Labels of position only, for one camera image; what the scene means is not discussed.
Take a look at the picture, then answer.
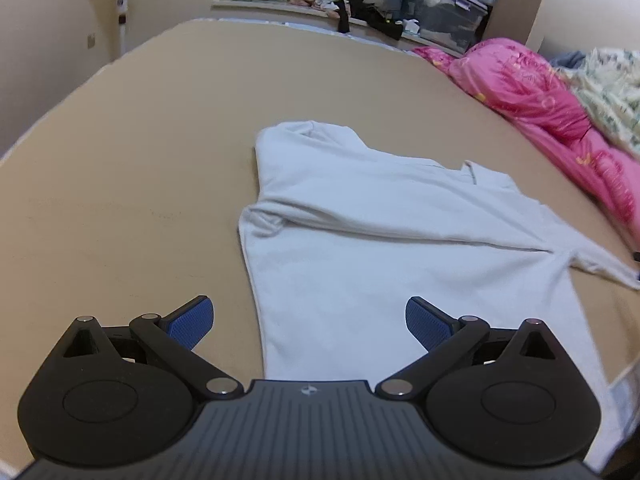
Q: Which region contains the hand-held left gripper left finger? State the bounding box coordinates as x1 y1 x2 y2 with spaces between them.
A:
47 296 244 401

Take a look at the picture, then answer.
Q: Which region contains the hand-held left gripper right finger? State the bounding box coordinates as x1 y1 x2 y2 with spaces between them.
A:
375 296 571 401

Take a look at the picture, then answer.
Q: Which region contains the white shirt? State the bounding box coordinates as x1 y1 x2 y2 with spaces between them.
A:
237 120 640 477

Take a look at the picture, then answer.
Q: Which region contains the bed with tan mat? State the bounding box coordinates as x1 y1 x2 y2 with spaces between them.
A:
0 17 640 480

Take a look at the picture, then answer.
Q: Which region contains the pink floral quilt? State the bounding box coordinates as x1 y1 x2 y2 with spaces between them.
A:
412 37 640 252

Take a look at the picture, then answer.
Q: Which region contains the white floral quilt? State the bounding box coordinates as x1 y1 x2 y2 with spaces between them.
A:
556 47 640 157

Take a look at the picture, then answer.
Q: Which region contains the grey blue cloth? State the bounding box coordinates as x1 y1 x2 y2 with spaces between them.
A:
549 50 586 69

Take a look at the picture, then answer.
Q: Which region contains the clear plastic storage bin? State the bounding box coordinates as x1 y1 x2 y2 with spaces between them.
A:
402 0 489 54

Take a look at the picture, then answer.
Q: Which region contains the white standing fan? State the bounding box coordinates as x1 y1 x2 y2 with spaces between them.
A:
82 0 151 59

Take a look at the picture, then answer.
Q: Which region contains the white window sill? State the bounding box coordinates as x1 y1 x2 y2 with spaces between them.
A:
210 0 467 59

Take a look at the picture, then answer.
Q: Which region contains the wooden shelf unit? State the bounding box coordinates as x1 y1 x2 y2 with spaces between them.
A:
477 0 554 54

